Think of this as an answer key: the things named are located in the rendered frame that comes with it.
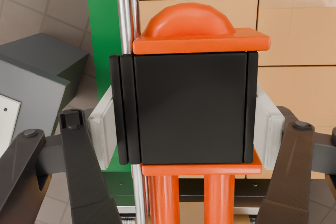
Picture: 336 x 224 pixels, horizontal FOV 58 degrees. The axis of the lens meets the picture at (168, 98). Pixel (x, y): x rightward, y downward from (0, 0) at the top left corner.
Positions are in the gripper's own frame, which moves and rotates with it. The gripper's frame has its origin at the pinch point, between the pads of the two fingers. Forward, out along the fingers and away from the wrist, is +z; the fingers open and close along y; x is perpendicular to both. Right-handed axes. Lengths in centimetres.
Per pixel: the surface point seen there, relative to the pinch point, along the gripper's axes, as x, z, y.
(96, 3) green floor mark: 2, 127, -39
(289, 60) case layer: -13, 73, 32
